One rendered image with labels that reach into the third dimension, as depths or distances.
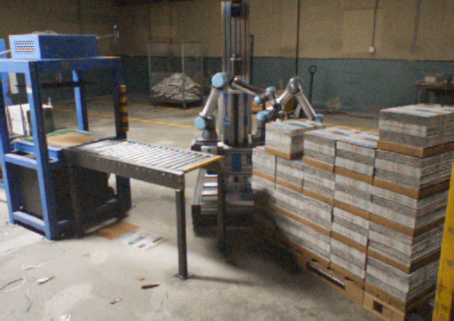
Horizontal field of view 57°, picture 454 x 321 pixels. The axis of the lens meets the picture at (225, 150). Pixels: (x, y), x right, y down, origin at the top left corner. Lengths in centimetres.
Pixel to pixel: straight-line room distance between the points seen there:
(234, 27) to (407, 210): 224
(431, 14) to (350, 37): 164
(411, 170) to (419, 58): 717
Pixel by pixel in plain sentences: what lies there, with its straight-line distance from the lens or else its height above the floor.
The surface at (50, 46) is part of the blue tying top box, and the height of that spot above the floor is 165.
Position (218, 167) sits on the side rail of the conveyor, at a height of 72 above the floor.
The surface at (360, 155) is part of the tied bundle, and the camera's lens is 268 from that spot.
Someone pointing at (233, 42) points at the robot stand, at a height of 168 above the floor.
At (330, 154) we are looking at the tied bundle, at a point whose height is 95.
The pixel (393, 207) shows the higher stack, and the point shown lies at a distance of 262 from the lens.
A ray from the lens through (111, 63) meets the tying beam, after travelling 414.
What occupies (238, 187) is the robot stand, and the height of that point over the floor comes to 28.
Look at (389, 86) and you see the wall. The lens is 970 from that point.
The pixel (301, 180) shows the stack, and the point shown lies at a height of 70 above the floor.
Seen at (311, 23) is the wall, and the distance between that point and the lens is 1026.
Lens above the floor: 167
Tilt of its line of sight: 15 degrees down
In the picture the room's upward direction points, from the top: 1 degrees counter-clockwise
